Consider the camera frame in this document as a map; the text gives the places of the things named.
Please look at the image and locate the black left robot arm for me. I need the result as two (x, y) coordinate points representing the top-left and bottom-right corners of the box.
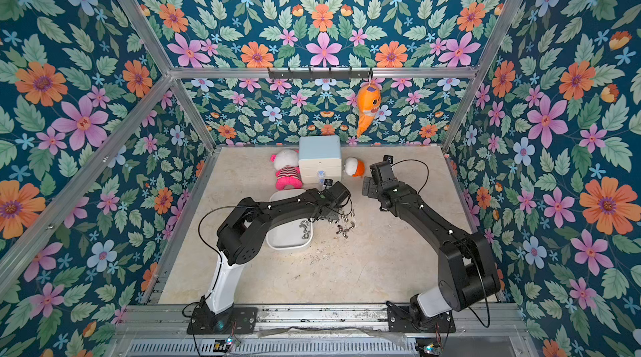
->
(216, 182), (351, 265)

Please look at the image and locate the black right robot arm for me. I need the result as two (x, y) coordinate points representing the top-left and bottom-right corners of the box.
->
(362, 160), (502, 322)

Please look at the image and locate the pile of silver wing nuts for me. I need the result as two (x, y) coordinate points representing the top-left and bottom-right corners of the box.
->
(299, 221), (312, 240)

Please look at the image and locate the pale blue drawer box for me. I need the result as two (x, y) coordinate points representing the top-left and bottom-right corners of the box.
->
(298, 135), (342, 186)

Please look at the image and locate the white storage tray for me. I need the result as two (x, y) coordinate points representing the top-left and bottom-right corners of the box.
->
(265, 219), (314, 252)

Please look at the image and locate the orange white plush ball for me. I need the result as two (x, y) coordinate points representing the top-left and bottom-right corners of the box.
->
(344, 157), (365, 178)

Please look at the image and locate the pink white plush toy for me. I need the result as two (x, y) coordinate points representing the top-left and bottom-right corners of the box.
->
(270, 149), (303, 191)

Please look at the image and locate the orange hanging fish plush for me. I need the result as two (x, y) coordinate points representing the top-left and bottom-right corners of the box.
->
(357, 84), (382, 138)

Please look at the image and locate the black hook rail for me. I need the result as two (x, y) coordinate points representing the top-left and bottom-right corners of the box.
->
(267, 67), (374, 81)

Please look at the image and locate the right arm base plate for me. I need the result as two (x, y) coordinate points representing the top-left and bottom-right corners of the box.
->
(386, 301), (456, 335)

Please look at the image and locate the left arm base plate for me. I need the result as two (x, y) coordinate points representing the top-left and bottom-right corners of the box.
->
(187, 305), (258, 335)

